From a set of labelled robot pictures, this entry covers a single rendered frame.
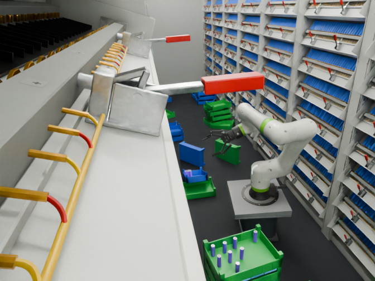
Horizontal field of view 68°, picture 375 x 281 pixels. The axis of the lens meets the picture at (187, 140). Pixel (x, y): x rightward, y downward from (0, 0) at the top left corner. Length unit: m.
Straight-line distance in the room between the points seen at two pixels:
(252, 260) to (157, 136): 1.29
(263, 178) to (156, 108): 1.76
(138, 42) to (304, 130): 1.33
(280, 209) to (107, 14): 1.64
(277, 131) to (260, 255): 0.63
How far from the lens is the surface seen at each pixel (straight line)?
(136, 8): 0.60
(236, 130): 1.99
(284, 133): 1.57
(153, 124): 0.16
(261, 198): 1.99
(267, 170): 1.88
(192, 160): 2.99
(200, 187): 2.66
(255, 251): 1.46
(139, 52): 0.42
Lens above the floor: 1.55
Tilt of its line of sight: 26 degrees down
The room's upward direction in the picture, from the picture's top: 3 degrees counter-clockwise
